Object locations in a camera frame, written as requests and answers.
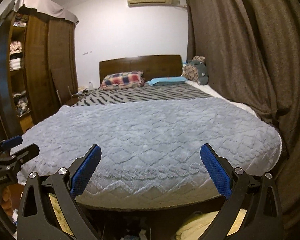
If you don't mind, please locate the wooden headboard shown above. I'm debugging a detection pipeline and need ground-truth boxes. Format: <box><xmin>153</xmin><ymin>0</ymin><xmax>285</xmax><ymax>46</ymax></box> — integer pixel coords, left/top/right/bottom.
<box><xmin>99</xmin><ymin>55</ymin><xmax>183</xmax><ymax>82</ymax></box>

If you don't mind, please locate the brown wooden wardrobe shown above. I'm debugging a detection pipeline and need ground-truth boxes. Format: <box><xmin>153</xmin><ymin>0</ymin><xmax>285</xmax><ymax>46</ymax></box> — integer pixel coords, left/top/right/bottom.
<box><xmin>0</xmin><ymin>6</ymin><xmax>78</xmax><ymax>139</ymax></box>

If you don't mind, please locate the grey cloth over wardrobe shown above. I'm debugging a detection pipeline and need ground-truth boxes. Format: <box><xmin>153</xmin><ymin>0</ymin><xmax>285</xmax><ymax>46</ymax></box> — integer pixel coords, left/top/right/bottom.
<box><xmin>0</xmin><ymin>0</ymin><xmax>79</xmax><ymax>25</ymax></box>

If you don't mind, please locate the yellow fluffy blanket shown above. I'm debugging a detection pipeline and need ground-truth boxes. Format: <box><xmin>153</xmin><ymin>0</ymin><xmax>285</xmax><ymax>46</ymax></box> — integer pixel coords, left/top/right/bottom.
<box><xmin>49</xmin><ymin>194</ymin><xmax>247</xmax><ymax>239</ymax></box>

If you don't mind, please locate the light blue pillow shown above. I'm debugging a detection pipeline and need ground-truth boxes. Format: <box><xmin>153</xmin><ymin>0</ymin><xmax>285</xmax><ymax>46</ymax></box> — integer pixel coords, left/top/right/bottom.
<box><xmin>147</xmin><ymin>76</ymin><xmax>187</xmax><ymax>86</ymax></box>

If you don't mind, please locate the cluttered bedside table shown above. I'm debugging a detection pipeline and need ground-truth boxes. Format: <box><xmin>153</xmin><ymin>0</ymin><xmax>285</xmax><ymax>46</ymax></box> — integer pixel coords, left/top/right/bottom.
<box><xmin>64</xmin><ymin>82</ymin><xmax>97</xmax><ymax>106</ymax></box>

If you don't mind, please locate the black white striped bedsheet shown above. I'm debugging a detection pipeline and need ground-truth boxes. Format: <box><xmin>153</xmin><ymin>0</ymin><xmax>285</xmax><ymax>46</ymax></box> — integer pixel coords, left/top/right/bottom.
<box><xmin>72</xmin><ymin>80</ymin><xmax>260</xmax><ymax>119</ymax></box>

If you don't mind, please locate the grey plush blanket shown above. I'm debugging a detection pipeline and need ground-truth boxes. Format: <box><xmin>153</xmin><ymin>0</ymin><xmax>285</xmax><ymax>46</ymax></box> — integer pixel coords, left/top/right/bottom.
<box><xmin>18</xmin><ymin>98</ymin><xmax>282</xmax><ymax>210</ymax></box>

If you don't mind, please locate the brown curtain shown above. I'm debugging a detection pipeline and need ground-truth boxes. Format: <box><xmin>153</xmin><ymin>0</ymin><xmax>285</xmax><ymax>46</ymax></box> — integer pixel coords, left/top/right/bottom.
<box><xmin>186</xmin><ymin>0</ymin><xmax>300</xmax><ymax>230</ymax></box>

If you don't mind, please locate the patterned brown grey cushion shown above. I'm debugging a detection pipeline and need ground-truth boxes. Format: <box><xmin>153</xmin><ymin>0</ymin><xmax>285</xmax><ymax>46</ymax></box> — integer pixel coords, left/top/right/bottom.
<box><xmin>181</xmin><ymin>56</ymin><xmax>209</xmax><ymax>86</ymax></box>

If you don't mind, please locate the plaid red blue pillow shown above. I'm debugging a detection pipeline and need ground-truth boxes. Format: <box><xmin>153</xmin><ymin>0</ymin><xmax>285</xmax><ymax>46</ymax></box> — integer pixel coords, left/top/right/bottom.
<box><xmin>99</xmin><ymin>71</ymin><xmax>145</xmax><ymax>90</ymax></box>

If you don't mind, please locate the left hand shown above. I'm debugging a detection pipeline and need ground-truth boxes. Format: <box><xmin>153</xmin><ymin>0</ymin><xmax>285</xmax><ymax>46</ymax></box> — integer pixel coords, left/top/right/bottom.
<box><xmin>0</xmin><ymin>186</ymin><xmax>13</xmax><ymax>217</ymax></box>

